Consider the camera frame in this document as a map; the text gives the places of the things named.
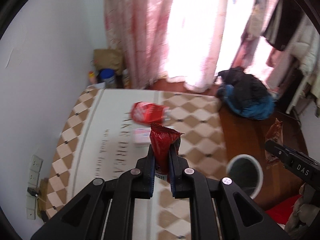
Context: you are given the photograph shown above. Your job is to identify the brown paper bag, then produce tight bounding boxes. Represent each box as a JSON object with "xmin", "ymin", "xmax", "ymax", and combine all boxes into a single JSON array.
[{"xmin": 93, "ymin": 48, "xmax": 124, "ymax": 75}]

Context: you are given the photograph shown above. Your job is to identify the blue lid container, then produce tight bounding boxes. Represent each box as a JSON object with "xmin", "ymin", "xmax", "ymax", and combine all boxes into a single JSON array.
[{"xmin": 100, "ymin": 68, "xmax": 117, "ymax": 88}]

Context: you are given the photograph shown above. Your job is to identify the white wall socket strip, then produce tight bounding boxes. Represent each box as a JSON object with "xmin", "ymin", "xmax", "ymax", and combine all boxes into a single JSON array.
[{"xmin": 26, "ymin": 155, "xmax": 46, "ymax": 220}]

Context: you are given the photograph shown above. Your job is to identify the hanging clothes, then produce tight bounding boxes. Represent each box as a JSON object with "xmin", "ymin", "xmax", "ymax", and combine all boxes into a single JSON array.
[{"xmin": 240, "ymin": 0, "xmax": 319, "ymax": 113}]

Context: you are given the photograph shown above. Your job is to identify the checkered brown white blanket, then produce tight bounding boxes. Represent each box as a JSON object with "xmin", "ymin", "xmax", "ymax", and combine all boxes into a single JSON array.
[{"xmin": 41, "ymin": 84, "xmax": 227, "ymax": 240}]

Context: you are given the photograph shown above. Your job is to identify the dark jacket on pile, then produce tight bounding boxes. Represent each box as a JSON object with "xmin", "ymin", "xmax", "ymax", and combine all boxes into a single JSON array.
[{"xmin": 218, "ymin": 67, "xmax": 270, "ymax": 108}]

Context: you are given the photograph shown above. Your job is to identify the white round trash bin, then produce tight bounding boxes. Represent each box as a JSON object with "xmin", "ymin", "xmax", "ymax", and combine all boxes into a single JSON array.
[{"xmin": 226, "ymin": 154, "xmax": 264, "ymax": 199}]

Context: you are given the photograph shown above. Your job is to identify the small red snack wrapper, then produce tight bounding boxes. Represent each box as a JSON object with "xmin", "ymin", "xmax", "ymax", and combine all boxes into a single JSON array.
[{"xmin": 150, "ymin": 123, "xmax": 183, "ymax": 182}]

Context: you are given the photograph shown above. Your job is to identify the red soda can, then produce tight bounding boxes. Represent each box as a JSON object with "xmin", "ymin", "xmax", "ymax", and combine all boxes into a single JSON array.
[{"xmin": 130, "ymin": 101, "xmax": 170, "ymax": 125}]

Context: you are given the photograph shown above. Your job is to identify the pink curtain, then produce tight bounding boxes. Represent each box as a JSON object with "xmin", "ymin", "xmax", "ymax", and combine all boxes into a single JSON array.
[{"xmin": 103, "ymin": 0, "xmax": 253, "ymax": 93}]

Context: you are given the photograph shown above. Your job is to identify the red cloth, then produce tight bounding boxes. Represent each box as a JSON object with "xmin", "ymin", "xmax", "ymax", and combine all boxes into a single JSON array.
[{"xmin": 265, "ymin": 194, "xmax": 301, "ymax": 225}]

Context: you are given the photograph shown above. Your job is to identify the brown snack bag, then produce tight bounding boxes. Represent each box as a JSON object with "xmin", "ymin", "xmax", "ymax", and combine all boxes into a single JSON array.
[{"xmin": 265, "ymin": 118, "xmax": 283, "ymax": 163}]

